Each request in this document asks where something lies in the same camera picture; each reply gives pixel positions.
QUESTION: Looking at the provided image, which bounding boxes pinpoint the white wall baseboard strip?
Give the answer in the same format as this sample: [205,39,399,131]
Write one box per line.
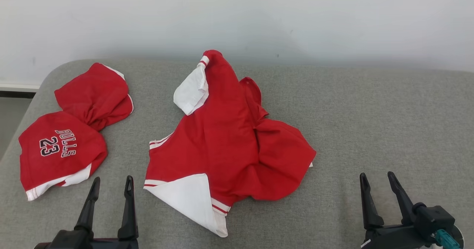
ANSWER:
[0,82,41,98]

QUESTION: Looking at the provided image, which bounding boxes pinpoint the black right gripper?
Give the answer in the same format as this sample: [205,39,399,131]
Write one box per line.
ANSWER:
[360,171,433,249]

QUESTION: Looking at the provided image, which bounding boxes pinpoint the red white jersey shirt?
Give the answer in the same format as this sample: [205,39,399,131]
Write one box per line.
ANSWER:
[144,49,317,238]

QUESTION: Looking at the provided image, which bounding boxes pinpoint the teal camera cable connector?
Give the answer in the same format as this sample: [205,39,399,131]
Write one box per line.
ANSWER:
[435,229,461,249]

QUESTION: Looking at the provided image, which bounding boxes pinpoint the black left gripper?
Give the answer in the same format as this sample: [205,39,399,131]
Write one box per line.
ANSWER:
[34,175,139,249]

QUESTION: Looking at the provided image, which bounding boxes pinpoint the red Bulls 23 shorts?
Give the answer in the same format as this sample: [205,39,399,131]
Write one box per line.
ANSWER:
[19,62,134,201]

